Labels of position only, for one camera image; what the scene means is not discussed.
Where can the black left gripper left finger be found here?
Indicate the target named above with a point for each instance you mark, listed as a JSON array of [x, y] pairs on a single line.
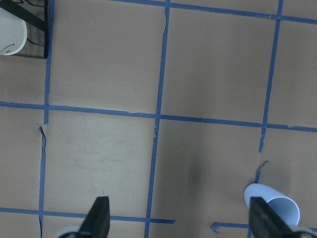
[[97, 222]]

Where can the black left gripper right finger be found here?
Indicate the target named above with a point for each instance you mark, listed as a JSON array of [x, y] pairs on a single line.
[[264, 222]]

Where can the white mug with face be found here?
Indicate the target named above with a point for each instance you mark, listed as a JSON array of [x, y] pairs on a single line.
[[13, 33]]

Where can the black wire mug rack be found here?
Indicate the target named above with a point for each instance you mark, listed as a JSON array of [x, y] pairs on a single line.
[[36, 14]]

